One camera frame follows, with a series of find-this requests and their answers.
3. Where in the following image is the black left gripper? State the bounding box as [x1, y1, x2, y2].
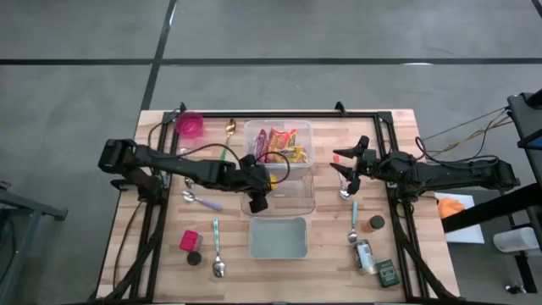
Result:
[230, 152, 273, 215]

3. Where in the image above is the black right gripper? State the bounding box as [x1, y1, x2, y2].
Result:
[329, 135, 389, 196]

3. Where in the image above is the spoon red handle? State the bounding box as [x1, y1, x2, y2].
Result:
[333, 154, 353, 201]

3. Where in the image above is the red ramen noodle packet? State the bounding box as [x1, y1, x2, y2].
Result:
[252, 129, 268, 164]

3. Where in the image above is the spoon purple handle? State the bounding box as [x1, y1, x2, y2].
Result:
[180, 190, 224, 213]

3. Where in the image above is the spoon light blue handle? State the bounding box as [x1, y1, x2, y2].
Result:
[347, 201, 360, 245]

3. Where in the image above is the orange ramen noodle packet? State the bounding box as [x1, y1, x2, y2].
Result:
[266, 126, 297, 164]

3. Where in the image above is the plain silver spoon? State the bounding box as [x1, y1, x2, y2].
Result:
[180, 146, 196, 191]

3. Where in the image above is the orange spice jar black lid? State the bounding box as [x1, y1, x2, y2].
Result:
[360, 214, 386, 234]

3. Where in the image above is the spice tin red lid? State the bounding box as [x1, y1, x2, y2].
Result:
[179, 230, 203, 253]

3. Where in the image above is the spoon teal striped handle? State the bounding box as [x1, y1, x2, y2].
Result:
[211, 216, 227, 279]

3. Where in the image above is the spice jar tan lid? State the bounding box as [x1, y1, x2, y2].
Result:
[353, 239, 379, 276]

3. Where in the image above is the deep clear plastic tub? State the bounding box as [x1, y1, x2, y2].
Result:
[243, 119, 316, 170]

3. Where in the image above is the grey plastic bin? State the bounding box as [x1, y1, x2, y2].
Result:
[248, 216, 309, 260]

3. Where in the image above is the pink plastic bowl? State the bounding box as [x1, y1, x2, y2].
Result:
[175, 111, 205, 140]

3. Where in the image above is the orange cloth object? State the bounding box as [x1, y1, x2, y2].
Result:
[437, 197, 466, 220]

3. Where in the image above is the green metal tin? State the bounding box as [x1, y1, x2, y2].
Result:
[374, 258, 401, 289]

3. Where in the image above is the white paper sheet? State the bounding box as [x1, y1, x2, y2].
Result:
[434, 192, 486, 246]

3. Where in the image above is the black workstation stand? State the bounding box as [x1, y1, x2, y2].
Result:
[442, 88, 542, 251]

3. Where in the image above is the white plastic container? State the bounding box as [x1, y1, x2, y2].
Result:
[493, 227, 541, 254]

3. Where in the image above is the grey metal stand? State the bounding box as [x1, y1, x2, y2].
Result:
[0, 180, 69, 305]

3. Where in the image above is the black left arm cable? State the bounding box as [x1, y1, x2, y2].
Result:
[147, 120, 291, 184]

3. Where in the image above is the clear acrylic handled bin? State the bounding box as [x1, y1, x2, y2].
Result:
[240, 167, 317, 217]

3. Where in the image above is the gold spoon green handle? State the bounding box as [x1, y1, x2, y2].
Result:
[219, 118, 237, 162]

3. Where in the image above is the black aluminium table frame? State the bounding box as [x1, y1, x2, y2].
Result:
[86, 101, 462, 304]

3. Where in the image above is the thin wire bundle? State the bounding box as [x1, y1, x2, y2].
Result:
[423, 106, 514, 158]

